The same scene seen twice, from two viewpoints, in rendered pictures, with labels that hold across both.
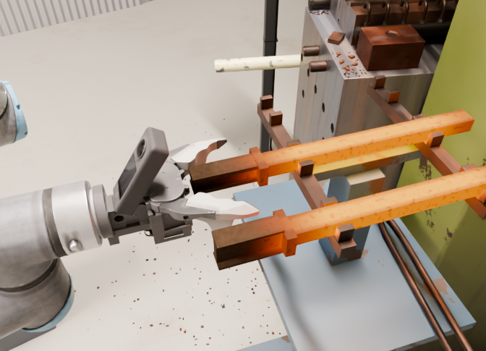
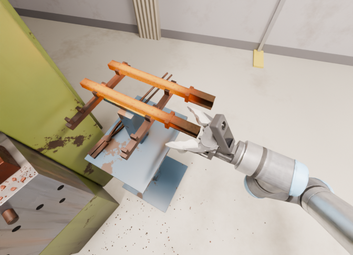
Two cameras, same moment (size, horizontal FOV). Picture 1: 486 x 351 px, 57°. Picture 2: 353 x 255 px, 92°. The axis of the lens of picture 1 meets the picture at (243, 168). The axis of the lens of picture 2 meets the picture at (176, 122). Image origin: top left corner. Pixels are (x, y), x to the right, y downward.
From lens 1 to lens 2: 0.67 m
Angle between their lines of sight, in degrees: 72
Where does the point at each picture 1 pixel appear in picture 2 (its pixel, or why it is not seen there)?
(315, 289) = (161, 132)
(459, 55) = (10, 111)
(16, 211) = (279, 158)
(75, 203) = (252, 145)
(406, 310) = not seen: hidden behind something
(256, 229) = (199, 93)
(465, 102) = (42, 109)
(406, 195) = (146, 75)
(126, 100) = not seen: outside the picture
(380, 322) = not seen: hidden behind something
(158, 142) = (218, 116)
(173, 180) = (207, 133)
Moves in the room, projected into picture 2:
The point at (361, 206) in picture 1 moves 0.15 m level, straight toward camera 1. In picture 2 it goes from (162, 81) to (200, 70)
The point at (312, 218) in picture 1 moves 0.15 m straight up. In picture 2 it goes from (178, 88) to (179, 49)
